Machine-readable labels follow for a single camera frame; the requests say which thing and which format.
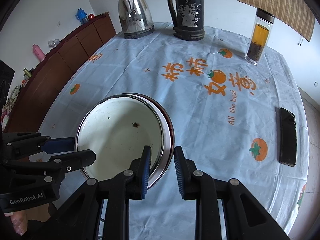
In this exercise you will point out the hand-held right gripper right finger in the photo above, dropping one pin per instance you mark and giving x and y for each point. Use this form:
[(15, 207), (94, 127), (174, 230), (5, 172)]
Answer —
[(178, 173)]

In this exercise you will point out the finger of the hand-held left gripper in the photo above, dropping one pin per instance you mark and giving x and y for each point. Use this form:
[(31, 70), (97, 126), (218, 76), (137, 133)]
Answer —
[(77, 158), (61, 145)]

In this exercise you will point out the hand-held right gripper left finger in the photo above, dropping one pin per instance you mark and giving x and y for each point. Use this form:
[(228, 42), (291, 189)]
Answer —
[(146, 173)]

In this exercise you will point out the stainless steel bowl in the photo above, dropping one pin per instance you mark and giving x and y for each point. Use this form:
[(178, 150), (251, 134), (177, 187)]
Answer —
[(165, 132)]

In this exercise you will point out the white enamel bowl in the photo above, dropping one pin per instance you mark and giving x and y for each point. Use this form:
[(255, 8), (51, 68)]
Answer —
[(117, 135)]

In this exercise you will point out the person's left hand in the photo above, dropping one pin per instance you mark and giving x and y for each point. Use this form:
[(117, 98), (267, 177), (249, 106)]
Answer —
[(18, 222)]

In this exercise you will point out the light blue printed tablecloth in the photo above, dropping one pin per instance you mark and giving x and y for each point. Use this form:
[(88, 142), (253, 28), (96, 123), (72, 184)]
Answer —
[(200, 120)]

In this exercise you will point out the colourful clutter pile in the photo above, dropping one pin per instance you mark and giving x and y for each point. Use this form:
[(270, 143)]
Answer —
[(11, 102)]

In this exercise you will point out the brown wooden sideboard cabinet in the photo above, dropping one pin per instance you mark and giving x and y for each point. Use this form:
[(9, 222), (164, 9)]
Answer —
[(62, 62)]

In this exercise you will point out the pink thermos flask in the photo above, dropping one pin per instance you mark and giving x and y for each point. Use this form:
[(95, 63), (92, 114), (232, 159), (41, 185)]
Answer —
[(38, 53)]

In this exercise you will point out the crumpled clear plastic bag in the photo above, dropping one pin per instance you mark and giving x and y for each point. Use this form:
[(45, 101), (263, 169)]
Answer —
[(53, 43)]

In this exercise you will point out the black smartphone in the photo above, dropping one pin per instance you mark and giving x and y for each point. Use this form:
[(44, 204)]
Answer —
[(287, 137)]

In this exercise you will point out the blue water bottle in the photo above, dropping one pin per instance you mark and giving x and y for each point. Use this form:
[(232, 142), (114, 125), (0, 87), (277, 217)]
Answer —
[(81, 17)]

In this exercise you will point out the small red ornament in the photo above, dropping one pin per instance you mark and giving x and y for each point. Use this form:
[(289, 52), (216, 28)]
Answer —
[(91, 16)]

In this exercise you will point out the stainless steel electric kettle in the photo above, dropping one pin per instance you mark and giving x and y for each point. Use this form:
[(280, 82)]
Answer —
[(135, 15)]

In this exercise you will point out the glass tea bottle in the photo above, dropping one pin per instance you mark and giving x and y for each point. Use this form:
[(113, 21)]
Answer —
[(258, 37)]

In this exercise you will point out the worn black thermos jug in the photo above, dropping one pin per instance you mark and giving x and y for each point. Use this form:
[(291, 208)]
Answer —
[(187, 10)]

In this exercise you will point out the bamboo window blind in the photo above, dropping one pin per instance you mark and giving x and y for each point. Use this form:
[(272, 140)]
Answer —
[(282, 2)]

